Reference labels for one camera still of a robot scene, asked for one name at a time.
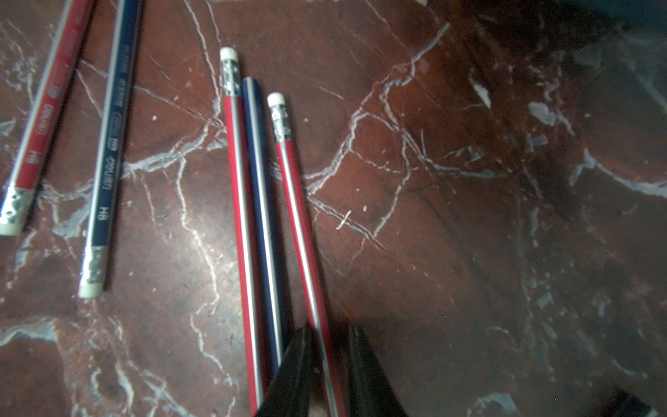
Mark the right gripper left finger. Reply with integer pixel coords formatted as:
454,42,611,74
255,326,314,417

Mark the black pencil left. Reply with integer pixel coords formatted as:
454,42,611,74
78,0,143,299

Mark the black pencil centre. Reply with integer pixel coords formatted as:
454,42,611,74
241,76,287,376

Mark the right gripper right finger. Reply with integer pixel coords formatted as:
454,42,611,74
348,326,406,417

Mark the red pencil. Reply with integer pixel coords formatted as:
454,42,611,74
267,92,347,416
220,47,265,416
1,0,96,236

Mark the black pencil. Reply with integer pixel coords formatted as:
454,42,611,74
241,76,287,376
78,0,143,299

